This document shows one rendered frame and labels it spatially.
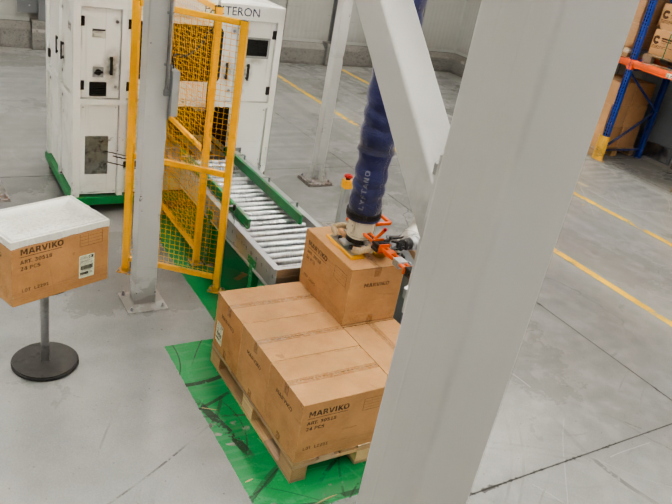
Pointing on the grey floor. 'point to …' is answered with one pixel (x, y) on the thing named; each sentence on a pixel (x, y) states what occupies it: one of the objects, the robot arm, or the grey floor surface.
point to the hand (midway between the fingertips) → (382, 246)
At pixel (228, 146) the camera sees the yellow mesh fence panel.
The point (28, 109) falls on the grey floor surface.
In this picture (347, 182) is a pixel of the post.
